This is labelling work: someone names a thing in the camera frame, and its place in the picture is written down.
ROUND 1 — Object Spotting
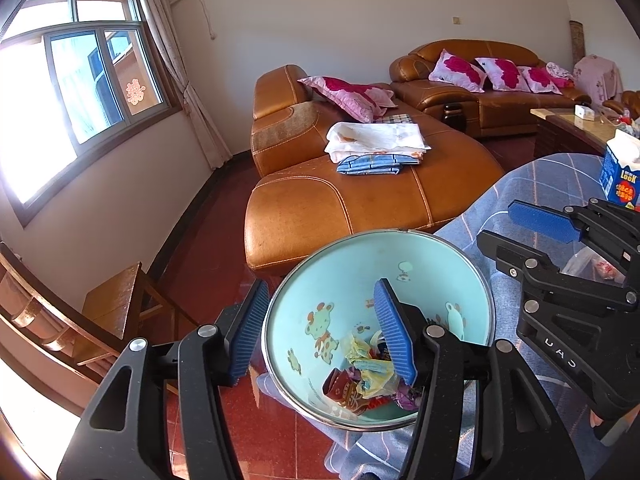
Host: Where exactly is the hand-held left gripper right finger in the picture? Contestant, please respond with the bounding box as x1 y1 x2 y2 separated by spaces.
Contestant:
374 278 586 480

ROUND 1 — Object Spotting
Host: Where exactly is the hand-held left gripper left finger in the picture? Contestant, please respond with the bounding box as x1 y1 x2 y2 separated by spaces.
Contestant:
56 279 271 480

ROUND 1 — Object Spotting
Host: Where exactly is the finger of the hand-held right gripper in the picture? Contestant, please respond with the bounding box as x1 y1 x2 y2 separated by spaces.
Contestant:
477 230 638 313
507 199 640 281

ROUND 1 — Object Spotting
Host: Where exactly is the pale yellow plastic bag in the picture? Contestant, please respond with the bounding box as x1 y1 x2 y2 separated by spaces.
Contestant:
345 330 401 396

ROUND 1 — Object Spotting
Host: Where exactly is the clear plastic bag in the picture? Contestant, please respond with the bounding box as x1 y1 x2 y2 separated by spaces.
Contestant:
562 249 628 283

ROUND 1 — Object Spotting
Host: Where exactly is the purple foil wrapper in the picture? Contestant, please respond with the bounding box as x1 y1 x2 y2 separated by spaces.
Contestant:
390 380 426 411

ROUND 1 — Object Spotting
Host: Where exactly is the red snack wrapper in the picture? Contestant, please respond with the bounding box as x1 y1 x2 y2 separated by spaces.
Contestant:
322 367 383 415

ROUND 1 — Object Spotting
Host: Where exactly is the light blue cartoon-print bin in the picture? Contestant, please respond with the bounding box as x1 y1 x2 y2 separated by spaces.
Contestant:
261 229 497 429

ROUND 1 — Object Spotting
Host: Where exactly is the blue plaid tablecloth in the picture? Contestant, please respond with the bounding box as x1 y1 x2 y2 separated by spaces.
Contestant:
257 152 640 480

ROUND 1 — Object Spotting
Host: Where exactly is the blue milk carton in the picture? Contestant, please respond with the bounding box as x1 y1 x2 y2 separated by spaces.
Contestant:
599 129 640 211

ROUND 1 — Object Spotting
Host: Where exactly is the dark wooden coffee table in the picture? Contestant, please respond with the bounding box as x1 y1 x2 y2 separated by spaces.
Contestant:
530 106 640 161

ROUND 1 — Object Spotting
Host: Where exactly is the brown leather chaise sofa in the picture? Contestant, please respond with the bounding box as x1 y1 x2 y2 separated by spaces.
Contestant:
244 64 506 273

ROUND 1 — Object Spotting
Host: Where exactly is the pink floral pillow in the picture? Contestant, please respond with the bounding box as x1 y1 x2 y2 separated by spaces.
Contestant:
428 49 488 93
297 76 398 123
474 57 532 92
517 66 563 95

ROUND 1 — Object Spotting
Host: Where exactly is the wooden chair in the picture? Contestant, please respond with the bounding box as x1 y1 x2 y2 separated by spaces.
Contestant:
0 242 118 376
81 260 201 366

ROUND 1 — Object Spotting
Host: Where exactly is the crumpled pink cloth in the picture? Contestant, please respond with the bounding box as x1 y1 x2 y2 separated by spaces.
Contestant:
546 61 576 88

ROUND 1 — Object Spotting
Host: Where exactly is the brown leather armchair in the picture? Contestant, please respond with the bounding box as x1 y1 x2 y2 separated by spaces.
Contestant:
602 89 640 111

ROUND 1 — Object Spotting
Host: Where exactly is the brown leather three-seat sofa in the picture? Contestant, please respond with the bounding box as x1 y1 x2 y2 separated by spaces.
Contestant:
389 39 593 140

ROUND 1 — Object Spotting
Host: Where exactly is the pink floral furniture cover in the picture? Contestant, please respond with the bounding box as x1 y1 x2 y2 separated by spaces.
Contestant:
572 54 626 106

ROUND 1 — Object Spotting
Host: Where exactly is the folded blue cloth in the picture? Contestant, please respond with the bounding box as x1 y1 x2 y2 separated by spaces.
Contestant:
336 152 423 177

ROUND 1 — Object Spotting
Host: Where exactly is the rolled patterned mat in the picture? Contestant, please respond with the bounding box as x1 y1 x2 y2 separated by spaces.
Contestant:
569 20 586 63

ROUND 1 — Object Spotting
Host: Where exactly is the folded white cloth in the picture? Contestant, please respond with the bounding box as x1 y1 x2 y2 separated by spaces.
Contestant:
324 121 432 163

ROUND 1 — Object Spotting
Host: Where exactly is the beige curtain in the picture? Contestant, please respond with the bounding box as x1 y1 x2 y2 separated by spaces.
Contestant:
102 0 233 171

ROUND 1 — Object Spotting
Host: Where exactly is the sliding window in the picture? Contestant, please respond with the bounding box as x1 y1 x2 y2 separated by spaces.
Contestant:
0 0 183 226

